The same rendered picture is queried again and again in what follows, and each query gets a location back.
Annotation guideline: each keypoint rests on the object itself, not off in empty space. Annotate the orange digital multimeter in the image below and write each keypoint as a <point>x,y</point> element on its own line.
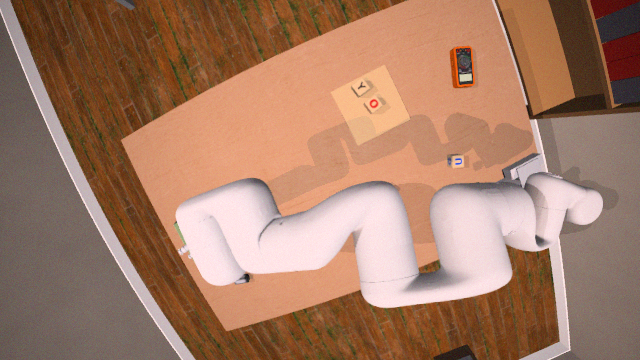
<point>462,67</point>

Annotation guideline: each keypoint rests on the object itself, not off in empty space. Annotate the beige square mat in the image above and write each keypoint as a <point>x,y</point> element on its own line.
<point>363,125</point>

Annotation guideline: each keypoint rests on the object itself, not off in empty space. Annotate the beige block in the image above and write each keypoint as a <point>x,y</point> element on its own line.
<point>372,104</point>
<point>455,161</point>
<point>360,87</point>

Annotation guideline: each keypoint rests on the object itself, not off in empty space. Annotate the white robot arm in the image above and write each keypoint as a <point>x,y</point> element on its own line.
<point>470,222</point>

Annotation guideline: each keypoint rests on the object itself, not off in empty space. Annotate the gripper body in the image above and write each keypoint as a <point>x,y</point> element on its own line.
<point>516,181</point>

